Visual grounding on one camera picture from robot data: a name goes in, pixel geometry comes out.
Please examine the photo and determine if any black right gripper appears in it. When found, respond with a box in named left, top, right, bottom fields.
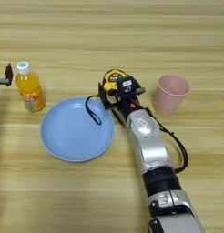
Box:
left=97, top=82, right=147, bottom=117

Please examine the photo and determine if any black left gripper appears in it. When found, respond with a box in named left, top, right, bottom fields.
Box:
left=0, top=62, right=14, bottom=95

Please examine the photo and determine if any yellow tape measure with strap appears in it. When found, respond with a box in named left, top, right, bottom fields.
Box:
left=84, top=68, right=130, bottom=126

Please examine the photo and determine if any pink plastic cup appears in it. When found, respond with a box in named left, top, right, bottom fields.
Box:
left=153, top=74, right=191, bottom=117

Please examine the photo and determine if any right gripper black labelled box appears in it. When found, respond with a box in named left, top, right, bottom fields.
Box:
left=117, top=76, right=139, bottom=98

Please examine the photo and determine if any orange juice bottle white cap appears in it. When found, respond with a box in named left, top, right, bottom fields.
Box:
left=15, top=61, right=46, bottom=113

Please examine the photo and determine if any light blue round plate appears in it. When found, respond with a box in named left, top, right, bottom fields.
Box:
left=40, top=96, right=116, bottom=163

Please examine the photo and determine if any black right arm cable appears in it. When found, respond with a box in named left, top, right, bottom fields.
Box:
left=146, top=107, right=189, bottom=175

